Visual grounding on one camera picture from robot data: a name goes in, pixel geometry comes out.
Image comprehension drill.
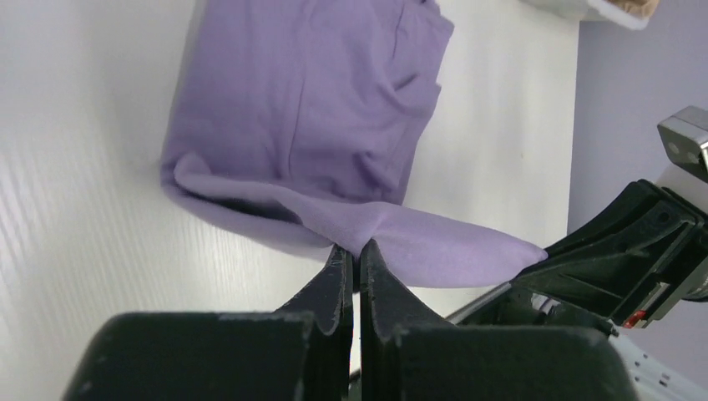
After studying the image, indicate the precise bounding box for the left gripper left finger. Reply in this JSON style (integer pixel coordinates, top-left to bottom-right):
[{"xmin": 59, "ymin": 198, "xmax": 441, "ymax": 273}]
[{"xmin": 64, "ymin": 247, "xmax": 353, "ymax": 400}]

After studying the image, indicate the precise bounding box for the white plastic laundry basket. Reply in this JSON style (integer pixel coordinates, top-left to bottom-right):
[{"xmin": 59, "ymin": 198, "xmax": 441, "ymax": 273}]
[{"xmin": 523, "ymin": 0, "xmax": 660, "ymax": 31}]

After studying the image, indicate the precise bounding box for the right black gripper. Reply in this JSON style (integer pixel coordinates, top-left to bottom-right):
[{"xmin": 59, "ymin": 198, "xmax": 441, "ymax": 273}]
[{"xmin": 449, "ymin": 180, "xmax": 707, "ymax": 334}]

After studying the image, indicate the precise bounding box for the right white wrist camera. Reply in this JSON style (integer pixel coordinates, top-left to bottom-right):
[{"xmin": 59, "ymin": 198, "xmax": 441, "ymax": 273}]
[{"xmin": 657, "ymin": 106, "xmax": 707, "ymax": 182}]

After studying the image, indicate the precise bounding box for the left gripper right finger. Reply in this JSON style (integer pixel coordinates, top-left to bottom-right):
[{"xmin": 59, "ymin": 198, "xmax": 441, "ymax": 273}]
[{"xmin": 359, "ymin": 241, "xmax": 638, "ymax": 400}]

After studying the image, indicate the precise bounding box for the purple t shirt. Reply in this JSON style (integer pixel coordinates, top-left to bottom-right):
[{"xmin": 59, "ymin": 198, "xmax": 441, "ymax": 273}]
[{"xmin": 160, "ymin": 1, "xmax": 547, "ymax": 288}]

